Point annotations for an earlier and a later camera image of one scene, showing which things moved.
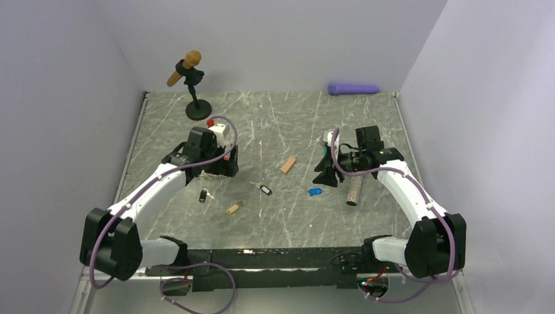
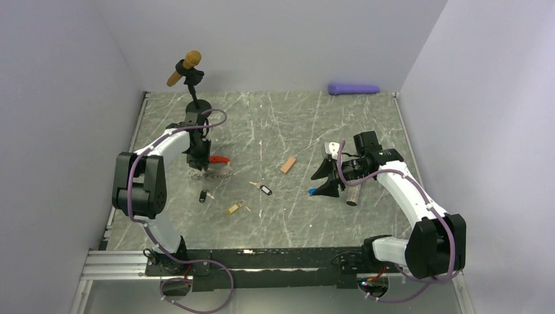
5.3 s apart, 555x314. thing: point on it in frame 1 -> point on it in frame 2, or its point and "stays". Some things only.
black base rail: [272, 269] stays
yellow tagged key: [230, 210] stays
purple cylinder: [337, 89] stays
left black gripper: [228, 167] -> [203, 161]
